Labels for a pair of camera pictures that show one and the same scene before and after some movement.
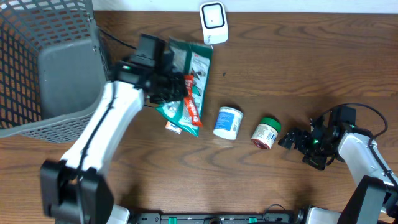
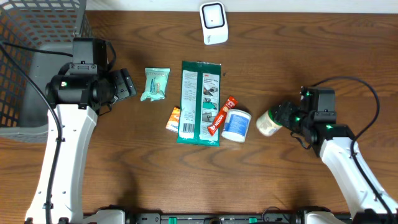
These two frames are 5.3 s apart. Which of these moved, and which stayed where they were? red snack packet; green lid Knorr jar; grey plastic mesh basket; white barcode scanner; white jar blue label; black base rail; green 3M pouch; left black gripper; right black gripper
Moved: red snack packet; green 3M pouch; left black gripper; white jar blue label; right black gripper; green lid Knorr jar
Stayed: grey plastic mesh basket; white barcode scanner; black base rail
